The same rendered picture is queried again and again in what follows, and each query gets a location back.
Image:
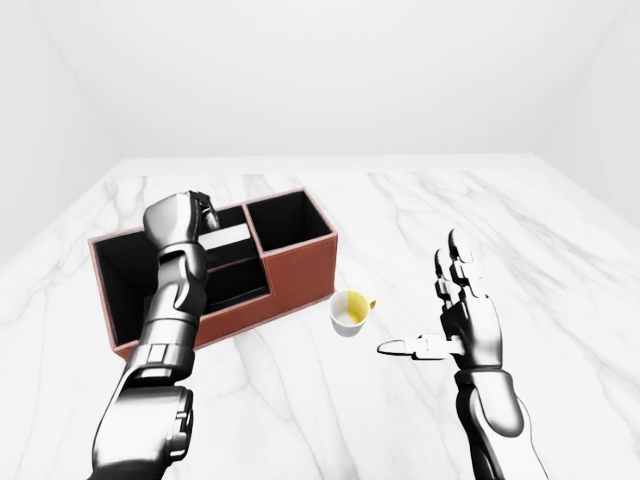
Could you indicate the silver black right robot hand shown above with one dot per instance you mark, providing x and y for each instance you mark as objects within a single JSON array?
[{"x": 475, "y": 325}]

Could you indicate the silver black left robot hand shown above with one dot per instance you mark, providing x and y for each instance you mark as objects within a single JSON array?
[{"x": 172, "y": 220}]

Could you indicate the black and white book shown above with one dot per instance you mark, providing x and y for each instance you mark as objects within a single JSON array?
[{"x": 226, "y": 236}]

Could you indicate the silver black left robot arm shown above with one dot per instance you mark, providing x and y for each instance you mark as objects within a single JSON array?
[{"x": 170, "y": 310}]

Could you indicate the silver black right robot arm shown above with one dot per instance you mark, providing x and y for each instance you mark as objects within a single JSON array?
[{"x": 495, "y": 415}]

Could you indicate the red-brown desk caddy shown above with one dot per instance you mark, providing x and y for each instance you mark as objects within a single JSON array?
[{"x": 295, "y": 270}]

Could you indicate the white and yellow mug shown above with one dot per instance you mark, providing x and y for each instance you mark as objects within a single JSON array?
[{"x": 347, "y": 312}]

